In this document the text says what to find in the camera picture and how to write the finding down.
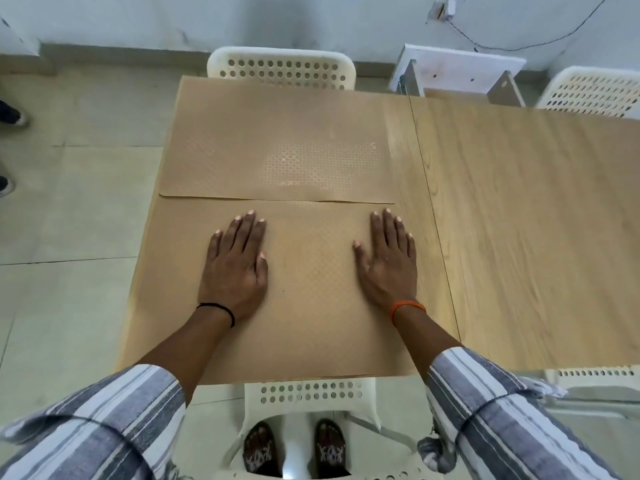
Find person's right hand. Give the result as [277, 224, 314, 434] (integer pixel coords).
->
[353, 208, 426, 321]

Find person's left hand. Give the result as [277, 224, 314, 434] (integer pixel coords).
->
[198, 210, 269, 327]

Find stack of beige placemats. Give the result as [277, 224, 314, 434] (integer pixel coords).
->
[117, 197, 419, 385]

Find beige textured placemat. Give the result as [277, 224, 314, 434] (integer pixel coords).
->
[159, 76, 397, 205]

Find person's right forearm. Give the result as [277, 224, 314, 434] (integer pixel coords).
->
[392, 305, 463, 385]

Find person's left forearm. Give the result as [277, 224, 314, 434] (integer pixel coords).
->
[135, 307, 236, 407]

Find black wrist thread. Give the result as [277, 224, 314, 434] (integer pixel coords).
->
[195, 302, 237, 329]

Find orange wrist thread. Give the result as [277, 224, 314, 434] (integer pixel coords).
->
[389, 300, 427, 327]

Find white perforated plastic chair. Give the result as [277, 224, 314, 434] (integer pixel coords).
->
[215, 377, 446, 480]
[535, 66, 640, 119]
[207, 46, 357, 91]
[545, 364, 640, 391]

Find light wooden table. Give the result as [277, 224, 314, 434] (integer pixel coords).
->
[117, 74, 640, 387]

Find brown patterned sandal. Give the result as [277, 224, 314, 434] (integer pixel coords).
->
[243, 421, 279, 479]
[314, 418, 347, 479]

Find grey white striped shirt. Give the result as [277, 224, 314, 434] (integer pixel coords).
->
[0, 347, 626, 480]

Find black wall cable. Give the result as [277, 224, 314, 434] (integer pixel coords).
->
[446, 0, 613, 52]

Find white wall socket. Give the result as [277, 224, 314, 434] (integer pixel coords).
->
[429, 0, 459, 21]

